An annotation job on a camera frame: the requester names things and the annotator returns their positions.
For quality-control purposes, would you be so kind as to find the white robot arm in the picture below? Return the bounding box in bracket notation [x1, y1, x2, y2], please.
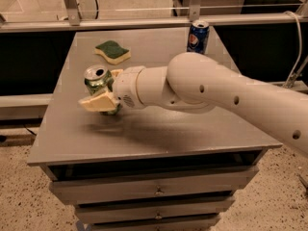
[79, 52, 308, 154]

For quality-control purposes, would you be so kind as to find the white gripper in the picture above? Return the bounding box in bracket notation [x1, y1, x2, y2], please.
[78, 66, 144, 112]

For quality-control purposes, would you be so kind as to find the bottom grey drawer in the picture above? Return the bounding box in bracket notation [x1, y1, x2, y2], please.
[92, 215, 219, 231]

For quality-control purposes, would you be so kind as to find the grey drawer cabinet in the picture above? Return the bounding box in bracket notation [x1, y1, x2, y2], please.
[27, 27, 284, 231]

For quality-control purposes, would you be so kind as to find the green and yellow sponge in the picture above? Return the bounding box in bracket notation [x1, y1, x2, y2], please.
[94, 40, 131, 65]

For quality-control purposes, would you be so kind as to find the white cable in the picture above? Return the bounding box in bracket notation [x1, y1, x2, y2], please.
[282, 11, 304, 89]

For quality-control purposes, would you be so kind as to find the green soda can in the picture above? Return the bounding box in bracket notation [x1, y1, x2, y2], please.
[84, 64, 120, 115]

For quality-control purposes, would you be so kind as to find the grey drawer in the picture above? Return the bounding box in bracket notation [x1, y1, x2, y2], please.
[75, 196, 235, 223]
[50, 166, 259, 205]
[92, 215, 219, 231]

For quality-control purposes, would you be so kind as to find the metal railing frame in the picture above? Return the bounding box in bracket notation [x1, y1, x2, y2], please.
[0, 0, 307, 33]

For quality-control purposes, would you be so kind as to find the middle grey drawer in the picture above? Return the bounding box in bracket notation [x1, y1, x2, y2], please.
[75, 196, 235, 223]

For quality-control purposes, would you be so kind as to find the blue Pepsi can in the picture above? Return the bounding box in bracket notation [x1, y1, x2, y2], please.
[187, 20, 210, 54]

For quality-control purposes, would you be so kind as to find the top grey drawer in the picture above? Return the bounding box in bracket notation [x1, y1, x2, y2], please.
[50, 166, 259, 205]

